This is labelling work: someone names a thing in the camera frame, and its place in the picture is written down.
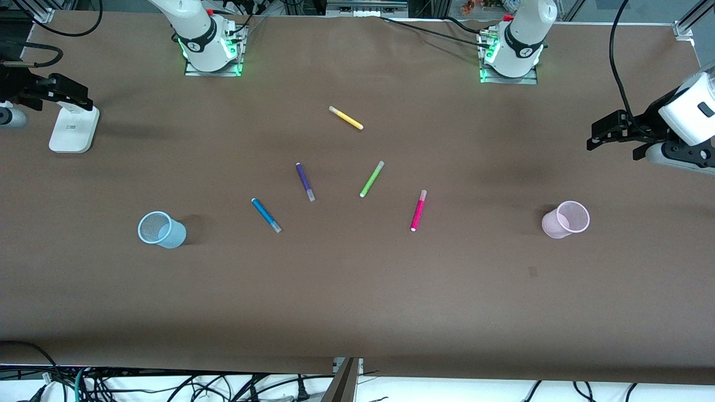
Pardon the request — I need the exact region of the green marker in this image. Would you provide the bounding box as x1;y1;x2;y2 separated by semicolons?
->
359;161;385;198

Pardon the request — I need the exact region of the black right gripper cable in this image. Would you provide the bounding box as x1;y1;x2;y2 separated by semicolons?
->
0;44;63;69

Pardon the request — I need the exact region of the pink plastic cup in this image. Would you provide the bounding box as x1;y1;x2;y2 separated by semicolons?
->
541;200;590;240

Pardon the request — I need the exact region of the black floor cable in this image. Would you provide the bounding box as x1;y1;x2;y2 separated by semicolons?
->
0;340;60;387

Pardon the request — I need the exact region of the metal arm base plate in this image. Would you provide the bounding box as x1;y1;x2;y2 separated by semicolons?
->
184;25;247;78
479;28;539;85

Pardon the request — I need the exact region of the metal table beam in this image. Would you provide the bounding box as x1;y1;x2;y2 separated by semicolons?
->
320;357;364;402

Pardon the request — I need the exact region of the pink marker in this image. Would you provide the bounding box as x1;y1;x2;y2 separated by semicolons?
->
410;189;428;232

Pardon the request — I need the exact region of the aluminium frame profile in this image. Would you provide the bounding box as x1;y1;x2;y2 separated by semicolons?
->
31;0;57;23
673;0;715;40

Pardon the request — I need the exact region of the grey metal box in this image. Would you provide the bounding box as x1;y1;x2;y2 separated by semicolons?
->
325;0;409;18

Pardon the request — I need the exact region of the blue marker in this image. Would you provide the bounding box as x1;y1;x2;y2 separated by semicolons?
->
251;198;283;234

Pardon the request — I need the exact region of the purple marker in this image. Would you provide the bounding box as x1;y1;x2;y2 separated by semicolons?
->
295;162;316;202

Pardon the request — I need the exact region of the yellow marker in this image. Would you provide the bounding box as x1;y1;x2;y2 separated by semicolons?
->
328;106;364;131

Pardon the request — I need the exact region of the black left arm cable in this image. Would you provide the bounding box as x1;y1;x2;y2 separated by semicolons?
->
609;0;643;127

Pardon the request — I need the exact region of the teal floor cable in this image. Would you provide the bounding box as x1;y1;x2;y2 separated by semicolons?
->
71;367;91;402

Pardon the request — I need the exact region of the black cable on table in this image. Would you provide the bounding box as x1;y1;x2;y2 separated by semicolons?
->
380;16;498;49

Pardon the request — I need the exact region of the white desk stand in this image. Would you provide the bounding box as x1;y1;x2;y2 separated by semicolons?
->
49;100;101;154

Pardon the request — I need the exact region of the blue plastic cup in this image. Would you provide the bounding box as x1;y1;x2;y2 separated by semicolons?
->
137;210;187;250

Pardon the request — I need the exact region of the black hanging cable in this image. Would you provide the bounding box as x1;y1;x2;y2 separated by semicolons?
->
32;0;104;38

